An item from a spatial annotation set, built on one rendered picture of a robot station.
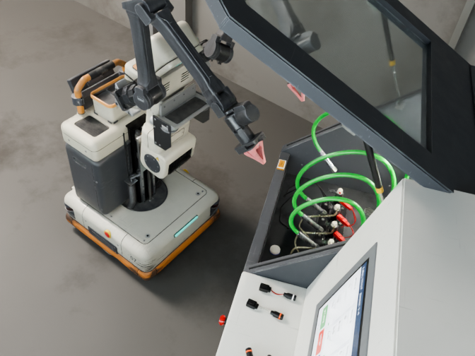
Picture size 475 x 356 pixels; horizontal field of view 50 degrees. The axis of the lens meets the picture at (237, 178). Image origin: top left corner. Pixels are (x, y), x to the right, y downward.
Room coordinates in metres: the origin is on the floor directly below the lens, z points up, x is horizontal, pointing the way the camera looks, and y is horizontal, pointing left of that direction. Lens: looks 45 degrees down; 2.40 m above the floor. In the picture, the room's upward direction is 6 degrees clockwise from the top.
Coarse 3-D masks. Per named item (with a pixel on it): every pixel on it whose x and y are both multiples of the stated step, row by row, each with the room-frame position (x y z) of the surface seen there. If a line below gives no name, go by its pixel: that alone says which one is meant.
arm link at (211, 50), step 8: (216, 32) 1.91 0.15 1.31; (224, 32) 1.89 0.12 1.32; (216, 40) 1.87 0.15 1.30; (224, 40) 1.88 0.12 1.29; (232, 40) 1.90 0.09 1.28; (208, 48) 1.86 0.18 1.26; (216, 48) 1.84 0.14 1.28; (232, 48) 1.90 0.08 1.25; (208, 56) 1.84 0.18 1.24; (216, 56) 1.83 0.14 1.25; (232, 56) 1.87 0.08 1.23
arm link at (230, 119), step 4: (232, 112) 1.32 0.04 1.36; (228, 116) 1.31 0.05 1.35; (232, 116) 1.30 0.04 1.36; (224, 120) 1.31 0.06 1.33; (228, 120) 1.30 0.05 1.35; (232, 120) 1.30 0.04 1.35; (228, 124) 1.30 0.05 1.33; (232, 124) 1.29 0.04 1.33; (236, 124) 1.29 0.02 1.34; (232, 128) 1.29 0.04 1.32; (236, 128) 1.29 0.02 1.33
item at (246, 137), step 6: (246, 126) 1.30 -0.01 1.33; (234, 132) 1.29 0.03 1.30; (240, 132) 1.28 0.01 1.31; (246, 132) 1.28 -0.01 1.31; (252, 132) 1.30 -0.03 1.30; (240, 138) 1.27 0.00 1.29; (246, 138) 1.27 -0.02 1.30; (252, 138) 1.28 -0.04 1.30; (240, 144) 1.29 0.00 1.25; (246, 144) 1.26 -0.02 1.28; (252, 144) 1.26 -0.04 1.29
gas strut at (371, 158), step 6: (366, 144) 0.94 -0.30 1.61; (366, 150) 0.94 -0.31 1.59; (372, 150) 0.94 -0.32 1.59; (372, 156) 0.94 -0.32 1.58; (372, 162) 0.94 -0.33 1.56; (372, 168) 0.94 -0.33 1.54; (372, 174) 0.94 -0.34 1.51; (378, 174) 0.94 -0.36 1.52; (378, 180) 0.93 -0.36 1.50; (378, 186) 0.93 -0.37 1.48; (378, 192) 0.93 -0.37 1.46
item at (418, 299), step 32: (416, 192) 0.85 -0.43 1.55; (384, 224) 0.81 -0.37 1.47; (416, 224) 0.75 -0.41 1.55; (448, 224) 0.76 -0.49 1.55; (352, 256) 0.83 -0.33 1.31; (384, 256) 0.70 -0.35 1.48; (416, 256) 0.66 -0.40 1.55; (448, 256) 0.67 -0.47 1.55; (320, 288) 0.85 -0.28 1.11; (384, 288) 0.61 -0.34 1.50; (416, 288) 0.58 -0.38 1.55; (448, 288) 0.59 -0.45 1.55; (384, 320) 0.53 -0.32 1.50; (416, 320) 0.51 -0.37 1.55; (448, 320) 0.52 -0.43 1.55; (384, 352) 0.46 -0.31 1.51; (416, 352) 0.44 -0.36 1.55; (448, 352) 0.45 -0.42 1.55
